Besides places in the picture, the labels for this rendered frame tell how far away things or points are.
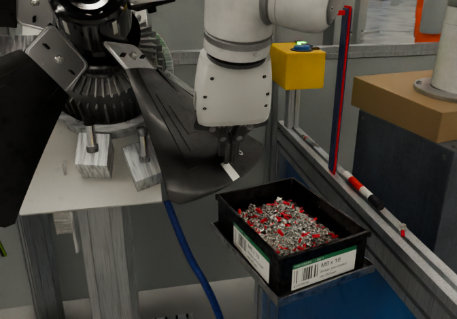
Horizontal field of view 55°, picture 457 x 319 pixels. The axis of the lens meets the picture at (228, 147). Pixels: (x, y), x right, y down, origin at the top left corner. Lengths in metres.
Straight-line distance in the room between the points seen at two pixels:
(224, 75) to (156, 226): 1.24
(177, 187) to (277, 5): 0.27
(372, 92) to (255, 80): 0.58
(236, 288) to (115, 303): 0.92
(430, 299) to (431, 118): 0.41
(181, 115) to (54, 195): 0.34
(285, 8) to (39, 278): 1.41
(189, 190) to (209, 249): 1.23
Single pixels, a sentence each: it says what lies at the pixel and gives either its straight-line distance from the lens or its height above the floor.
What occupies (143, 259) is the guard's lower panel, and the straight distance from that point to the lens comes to 1.82.
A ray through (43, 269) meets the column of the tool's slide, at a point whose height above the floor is 0.31.
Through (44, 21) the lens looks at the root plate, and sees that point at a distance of 0.81.
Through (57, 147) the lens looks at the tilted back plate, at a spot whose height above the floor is 0.93.
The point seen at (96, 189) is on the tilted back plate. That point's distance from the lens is 0.89.
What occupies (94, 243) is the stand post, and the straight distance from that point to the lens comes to 1.03.
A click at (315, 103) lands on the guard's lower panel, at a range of 1.67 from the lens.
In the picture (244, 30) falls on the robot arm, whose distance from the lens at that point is 0.51.
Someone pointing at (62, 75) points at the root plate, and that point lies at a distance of 0.75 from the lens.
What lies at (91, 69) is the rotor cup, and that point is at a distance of 0.78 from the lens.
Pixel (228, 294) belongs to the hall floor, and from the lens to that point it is 1.94.
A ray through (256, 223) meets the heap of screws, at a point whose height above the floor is 0.85.
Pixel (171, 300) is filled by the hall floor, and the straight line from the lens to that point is 1.92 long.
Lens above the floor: 1.25
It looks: 22 degrees down
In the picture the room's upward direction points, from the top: straight up
